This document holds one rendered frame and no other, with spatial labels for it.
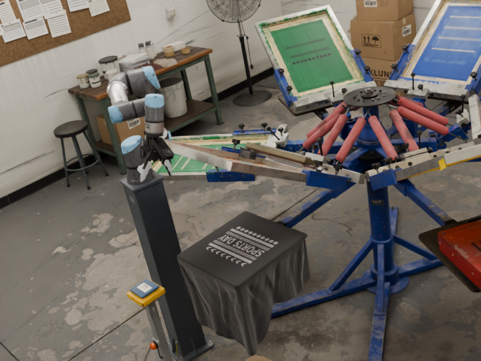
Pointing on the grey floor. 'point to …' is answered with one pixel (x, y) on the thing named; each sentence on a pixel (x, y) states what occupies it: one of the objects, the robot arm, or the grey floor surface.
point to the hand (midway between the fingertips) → (157, 180)
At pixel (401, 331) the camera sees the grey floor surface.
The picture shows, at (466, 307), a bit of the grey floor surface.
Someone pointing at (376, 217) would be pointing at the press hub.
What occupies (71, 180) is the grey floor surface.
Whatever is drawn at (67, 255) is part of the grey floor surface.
